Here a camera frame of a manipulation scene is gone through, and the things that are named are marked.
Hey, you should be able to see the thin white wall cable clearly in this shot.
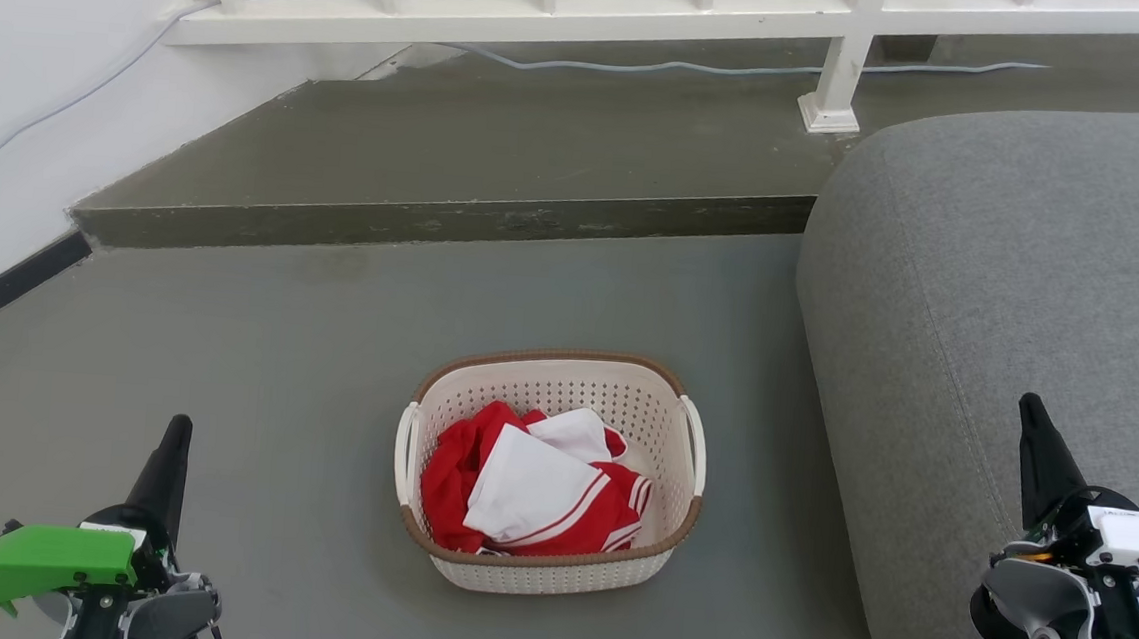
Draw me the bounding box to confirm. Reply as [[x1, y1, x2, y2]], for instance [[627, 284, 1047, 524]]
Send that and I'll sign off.
[[0, 0, 217, 213]]

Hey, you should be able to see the white wooden railing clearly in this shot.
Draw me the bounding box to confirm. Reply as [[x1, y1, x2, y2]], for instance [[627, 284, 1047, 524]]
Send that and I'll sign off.
[[160, 0, 1139, 157]]

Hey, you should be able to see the cream laundry basket brown rim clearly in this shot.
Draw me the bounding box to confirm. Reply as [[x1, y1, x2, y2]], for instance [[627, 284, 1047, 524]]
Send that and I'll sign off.
[[385, 336, 715, 608]]

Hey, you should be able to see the light blue floor cable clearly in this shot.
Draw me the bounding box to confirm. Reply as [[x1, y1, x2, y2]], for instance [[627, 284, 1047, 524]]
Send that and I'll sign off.
[[442, 20, 1050, 106]]

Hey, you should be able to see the red and white garment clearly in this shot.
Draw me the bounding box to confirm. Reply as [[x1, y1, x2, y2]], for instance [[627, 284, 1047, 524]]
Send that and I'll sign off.
[[416, 396, 659, 567]]

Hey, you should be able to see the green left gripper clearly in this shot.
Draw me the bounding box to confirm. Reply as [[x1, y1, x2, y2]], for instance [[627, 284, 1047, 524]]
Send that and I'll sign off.
[[0, 402, 195, 636]]

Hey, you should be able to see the grey fabric sofa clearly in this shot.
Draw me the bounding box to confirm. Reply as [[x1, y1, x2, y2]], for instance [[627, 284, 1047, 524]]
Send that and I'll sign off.
[[771, 84, 1139, 639]]

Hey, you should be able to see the black baseboard strip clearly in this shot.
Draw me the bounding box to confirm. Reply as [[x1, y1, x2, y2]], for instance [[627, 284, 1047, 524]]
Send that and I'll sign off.
[[0, 225, 95, 367]]

